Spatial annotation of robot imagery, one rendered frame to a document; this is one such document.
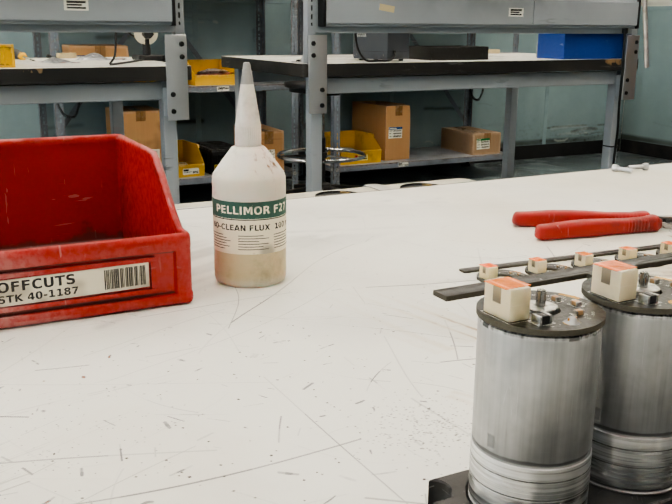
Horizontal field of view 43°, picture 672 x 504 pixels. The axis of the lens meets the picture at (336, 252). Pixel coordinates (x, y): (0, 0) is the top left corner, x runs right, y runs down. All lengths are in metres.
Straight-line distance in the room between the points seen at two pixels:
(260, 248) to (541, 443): 0.24
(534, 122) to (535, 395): 5.79
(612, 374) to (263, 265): 0.23
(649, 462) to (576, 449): 0.02
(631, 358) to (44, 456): 0.16
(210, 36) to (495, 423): 4.60
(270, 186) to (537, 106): 5.59
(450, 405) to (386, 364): 0.04
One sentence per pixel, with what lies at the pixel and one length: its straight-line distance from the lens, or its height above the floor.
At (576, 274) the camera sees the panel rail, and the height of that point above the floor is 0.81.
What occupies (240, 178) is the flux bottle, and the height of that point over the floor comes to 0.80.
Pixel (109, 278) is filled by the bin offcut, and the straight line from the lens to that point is 0.36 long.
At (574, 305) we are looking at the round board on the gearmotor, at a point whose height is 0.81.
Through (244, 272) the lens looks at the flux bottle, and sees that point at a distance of 0.39.
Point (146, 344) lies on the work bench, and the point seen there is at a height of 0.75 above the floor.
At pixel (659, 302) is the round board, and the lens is 0.19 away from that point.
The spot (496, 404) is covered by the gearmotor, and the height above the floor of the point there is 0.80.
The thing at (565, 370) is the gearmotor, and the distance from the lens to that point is 0.17.
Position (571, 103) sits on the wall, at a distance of 6.15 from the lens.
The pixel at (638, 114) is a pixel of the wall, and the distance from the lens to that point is 6.41.
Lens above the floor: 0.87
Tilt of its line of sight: 15 degrees down
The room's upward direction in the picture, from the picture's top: straight up
